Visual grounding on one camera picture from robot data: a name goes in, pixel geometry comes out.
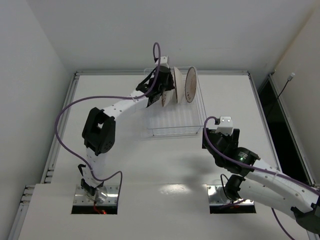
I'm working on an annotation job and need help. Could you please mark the white plate orange sunburst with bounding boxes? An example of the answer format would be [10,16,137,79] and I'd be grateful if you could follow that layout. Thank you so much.
[185,66,198,103]

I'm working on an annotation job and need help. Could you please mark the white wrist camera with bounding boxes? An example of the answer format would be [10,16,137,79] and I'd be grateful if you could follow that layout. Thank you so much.
[160,55,169,68]
[216,116,234,136]

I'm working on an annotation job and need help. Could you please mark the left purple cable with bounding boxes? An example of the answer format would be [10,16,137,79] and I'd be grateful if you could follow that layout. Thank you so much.
[54,41,162,201]

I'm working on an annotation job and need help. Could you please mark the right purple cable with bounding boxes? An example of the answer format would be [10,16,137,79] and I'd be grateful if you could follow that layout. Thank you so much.
[202,115,320,240]

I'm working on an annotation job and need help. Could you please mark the metal base plate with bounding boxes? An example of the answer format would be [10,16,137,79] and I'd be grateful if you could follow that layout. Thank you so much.
[73,185,120,207]
[206,184,255,207]

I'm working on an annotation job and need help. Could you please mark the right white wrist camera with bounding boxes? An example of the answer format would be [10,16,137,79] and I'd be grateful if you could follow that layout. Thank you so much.
[216,116,234,136]

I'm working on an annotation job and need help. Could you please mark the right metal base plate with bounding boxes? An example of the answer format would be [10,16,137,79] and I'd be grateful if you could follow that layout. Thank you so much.
[206,184,255,207]

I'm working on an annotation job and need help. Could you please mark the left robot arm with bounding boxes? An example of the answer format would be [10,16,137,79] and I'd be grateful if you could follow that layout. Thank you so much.
[78,65,175,196]

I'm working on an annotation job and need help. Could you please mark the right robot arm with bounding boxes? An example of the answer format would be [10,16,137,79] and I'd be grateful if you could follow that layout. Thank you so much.
[202,128,320,234]

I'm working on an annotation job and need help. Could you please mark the aluminium table frame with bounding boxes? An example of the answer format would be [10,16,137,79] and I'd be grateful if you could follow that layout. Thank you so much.
[7,70,320,240]

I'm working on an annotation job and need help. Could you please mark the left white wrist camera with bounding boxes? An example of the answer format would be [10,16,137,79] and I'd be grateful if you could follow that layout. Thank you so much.
[160,55,169,68]

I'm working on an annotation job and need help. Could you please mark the large floral plate orange rim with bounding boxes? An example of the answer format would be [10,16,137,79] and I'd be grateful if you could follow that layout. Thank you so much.
[173,67,185,104]

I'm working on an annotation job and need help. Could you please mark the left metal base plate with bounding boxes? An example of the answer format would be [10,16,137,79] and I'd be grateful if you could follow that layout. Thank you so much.
[73,185,120,207]

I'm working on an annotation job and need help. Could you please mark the small floral plate orange rim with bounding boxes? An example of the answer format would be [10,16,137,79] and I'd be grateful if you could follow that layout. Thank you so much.
[161,89,174,108]

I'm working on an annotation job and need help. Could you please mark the black wall cable white plug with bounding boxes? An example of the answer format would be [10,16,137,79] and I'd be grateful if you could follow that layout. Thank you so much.
[276,72,296,101]

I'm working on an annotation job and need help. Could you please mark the purple cable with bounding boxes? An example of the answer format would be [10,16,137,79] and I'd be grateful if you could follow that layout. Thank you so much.
[54,41,162,201]
[202,115,320,240]

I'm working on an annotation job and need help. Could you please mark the white wire dish rack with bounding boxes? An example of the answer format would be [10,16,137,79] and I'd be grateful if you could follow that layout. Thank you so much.
[142,66,207,137]

